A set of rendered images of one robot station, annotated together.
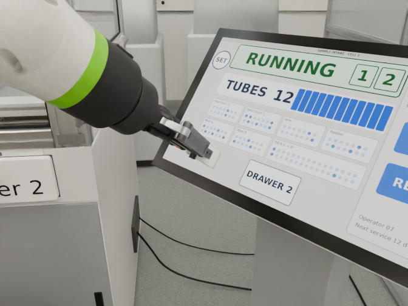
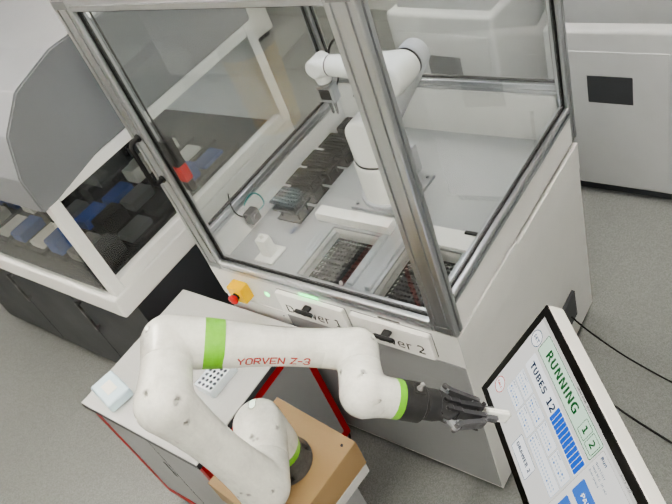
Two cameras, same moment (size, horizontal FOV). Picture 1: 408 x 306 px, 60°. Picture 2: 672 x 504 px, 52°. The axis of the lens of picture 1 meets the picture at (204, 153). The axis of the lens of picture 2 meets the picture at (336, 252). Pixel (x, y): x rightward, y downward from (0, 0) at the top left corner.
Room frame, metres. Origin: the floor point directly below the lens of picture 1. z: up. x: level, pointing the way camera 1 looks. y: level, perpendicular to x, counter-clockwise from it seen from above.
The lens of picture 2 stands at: (-0.17, -0.66, 2.47)
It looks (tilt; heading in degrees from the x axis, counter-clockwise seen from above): 40 degrees down; 55
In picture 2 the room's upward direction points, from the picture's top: 23 degrees counter-clockwise
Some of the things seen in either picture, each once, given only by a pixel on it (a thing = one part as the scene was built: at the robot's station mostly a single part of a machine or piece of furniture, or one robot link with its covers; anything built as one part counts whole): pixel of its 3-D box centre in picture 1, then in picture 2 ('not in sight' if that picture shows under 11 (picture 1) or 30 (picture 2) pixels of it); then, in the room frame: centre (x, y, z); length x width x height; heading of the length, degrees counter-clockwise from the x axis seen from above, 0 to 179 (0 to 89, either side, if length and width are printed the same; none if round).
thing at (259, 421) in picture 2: not in sight; (266, 438); (0.19, 0.49, 1.02); 0.16 x 0.13 x 0.19; 46
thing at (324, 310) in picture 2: not in sight; (313, 310); (0.66, 0.80, 0.87); 0.29 x 0.02 x 0.11; 96
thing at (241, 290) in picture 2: not in sight; (239, 292); (0.61, 1.13, 0.88); 0.07 x 0.05 x 0.07; 96
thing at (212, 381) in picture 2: not in sight; (216, 377); (0.33, 1.02, 0.78); 0.12 x 0.08 x 0.04; 4
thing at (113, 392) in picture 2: not in sight; (112, 390); (0.09, 1.35, 0.78); 0.15 x 0.10 x 0.04; 84
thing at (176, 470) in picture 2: not in sight; (231, 423); (0.32, 1.18, 0.38); 0.62 x 0.58 x 0.76; 96
